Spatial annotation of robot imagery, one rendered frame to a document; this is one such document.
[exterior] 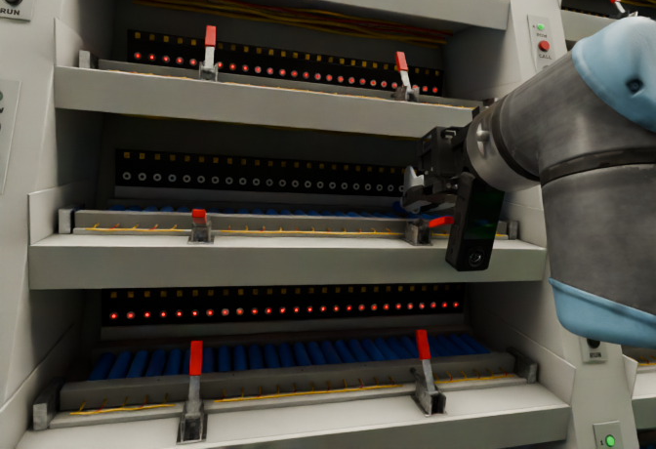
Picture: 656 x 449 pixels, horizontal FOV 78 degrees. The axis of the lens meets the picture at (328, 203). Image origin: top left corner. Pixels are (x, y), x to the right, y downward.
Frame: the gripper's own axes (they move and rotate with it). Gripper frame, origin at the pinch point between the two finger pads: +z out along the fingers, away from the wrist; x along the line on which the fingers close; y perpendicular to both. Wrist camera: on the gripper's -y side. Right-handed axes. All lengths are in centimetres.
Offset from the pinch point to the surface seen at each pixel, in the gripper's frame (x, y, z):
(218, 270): 27.7, -9.2, -7.5
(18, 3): 50, 20, -8
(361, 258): 11.3, -7.8, -8.0
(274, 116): 21.6, 9.7, -6.9
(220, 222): 27.7, -3.2, -3.8
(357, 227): 10.2, -3.5, -3.6
